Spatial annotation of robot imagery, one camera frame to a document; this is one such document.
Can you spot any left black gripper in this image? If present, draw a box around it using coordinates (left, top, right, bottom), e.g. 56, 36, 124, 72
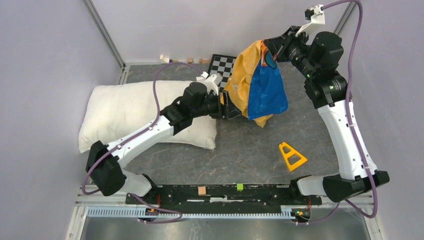
191, 90, 242, 121

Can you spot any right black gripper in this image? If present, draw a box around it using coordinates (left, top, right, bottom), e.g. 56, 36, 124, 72
264, 25, 319, 79

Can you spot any blue yellow pillowcase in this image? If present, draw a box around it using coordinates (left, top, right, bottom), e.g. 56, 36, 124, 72
224, 40, 289, 128

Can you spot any white pillow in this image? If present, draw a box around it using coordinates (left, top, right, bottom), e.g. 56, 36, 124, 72
78, 80, 218, 154

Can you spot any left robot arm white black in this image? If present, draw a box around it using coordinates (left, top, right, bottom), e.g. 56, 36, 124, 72
85, 82, 241, 204

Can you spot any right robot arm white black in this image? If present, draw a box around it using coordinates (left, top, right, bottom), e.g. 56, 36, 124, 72
264, 26, 390, 204

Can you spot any black white checkerboard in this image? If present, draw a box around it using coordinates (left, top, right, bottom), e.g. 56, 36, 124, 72
207, 54, 237, 92

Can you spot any flat tan wooden piece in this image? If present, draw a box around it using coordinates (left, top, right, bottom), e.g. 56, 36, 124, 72
199, 58, 211, 64

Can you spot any green cube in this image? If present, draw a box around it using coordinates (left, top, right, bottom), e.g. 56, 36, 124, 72
236, 183, 244, 192

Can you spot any white wooden block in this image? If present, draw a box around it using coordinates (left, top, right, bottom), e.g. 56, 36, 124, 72
159, 54, 170, 64

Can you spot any tan wooden cube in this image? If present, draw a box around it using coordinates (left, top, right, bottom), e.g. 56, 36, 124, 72
197, 186, 207, 196

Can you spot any yellow plastic triangle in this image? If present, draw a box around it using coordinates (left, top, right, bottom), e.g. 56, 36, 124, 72
278, 142, 308, 172

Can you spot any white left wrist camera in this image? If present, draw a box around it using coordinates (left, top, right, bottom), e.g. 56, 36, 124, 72
196, 71, 223, 95

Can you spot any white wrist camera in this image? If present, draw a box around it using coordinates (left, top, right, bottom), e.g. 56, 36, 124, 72
196, 71, 223, 95
295, 4, 326, 37

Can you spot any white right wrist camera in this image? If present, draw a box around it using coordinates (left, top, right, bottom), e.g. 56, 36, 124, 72
295, 4, 326, 37

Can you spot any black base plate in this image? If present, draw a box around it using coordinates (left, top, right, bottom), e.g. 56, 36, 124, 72
142, 184, 322, 214

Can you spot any white slotted cable duct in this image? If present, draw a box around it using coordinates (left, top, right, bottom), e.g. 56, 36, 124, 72
87, 206, 295, 220

